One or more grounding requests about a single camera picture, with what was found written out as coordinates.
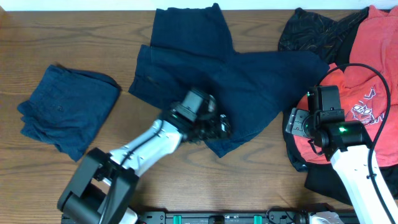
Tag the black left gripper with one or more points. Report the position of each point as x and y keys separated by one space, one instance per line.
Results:
x=215 y=124

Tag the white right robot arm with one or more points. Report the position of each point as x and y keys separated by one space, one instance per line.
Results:
x=347 y=145

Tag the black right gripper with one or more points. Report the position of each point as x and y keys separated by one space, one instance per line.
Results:
x=295 y=124

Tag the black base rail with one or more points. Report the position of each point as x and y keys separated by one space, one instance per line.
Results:
x=316 y=213

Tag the red t-shirt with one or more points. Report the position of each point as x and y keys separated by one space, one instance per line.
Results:
x=368 y=82

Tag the folded blue shorts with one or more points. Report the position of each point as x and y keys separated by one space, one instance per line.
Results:
x=68 y=108

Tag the black patterned garment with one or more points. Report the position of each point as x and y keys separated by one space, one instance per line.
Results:
x=310 y=31

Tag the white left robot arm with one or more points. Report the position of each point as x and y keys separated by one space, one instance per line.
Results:
x=104 y=183

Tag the dark navy shorts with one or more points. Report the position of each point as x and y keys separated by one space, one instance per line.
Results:
x=193 y=48

